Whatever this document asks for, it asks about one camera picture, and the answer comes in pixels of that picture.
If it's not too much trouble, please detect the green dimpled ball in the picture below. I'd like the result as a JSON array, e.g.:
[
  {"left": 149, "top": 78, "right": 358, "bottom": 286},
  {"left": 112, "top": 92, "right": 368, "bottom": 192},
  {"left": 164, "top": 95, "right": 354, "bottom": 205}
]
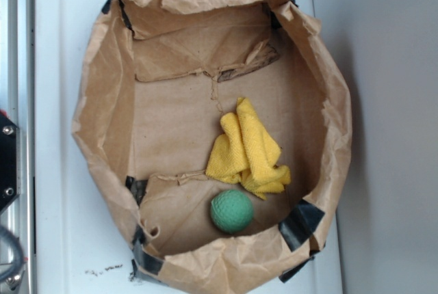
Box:
[{"left": 210, "top": 189, "right": 254, "bottom": 234}]

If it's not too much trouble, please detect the yellow microfiber cloth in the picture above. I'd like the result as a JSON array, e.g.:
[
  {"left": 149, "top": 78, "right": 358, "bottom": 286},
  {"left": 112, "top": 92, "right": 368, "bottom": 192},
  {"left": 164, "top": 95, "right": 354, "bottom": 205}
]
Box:
[{"left": 205, "top": 98, "right": 291, "bottom": 200}]

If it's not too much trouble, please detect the brown paper bag bin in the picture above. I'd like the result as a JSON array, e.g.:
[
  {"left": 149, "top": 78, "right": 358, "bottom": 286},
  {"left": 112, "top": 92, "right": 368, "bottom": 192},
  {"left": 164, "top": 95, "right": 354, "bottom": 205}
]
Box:
[{"left": 72, "top": 0, "right": 352, "bottom": 293}]

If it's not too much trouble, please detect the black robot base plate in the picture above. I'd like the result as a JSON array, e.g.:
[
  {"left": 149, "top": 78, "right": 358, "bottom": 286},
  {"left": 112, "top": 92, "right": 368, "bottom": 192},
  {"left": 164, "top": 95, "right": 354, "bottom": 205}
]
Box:
[{"left": 0, "top": 109, "right": 20, "bottom": 214}]

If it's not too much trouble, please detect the gray cable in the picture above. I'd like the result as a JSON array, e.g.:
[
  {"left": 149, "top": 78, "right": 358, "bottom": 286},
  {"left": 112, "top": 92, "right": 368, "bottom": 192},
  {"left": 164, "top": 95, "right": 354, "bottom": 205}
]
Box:
[{"left": 0, "top": 225, "right": 27, "bottom": 290}]

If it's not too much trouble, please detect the aluminium frame rail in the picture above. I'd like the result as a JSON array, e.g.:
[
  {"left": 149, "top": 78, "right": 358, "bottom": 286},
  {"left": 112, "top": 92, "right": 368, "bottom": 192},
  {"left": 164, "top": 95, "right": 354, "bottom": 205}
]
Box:
[{"left": 1, "top": 0, "right": 37, "bottom": 293}]

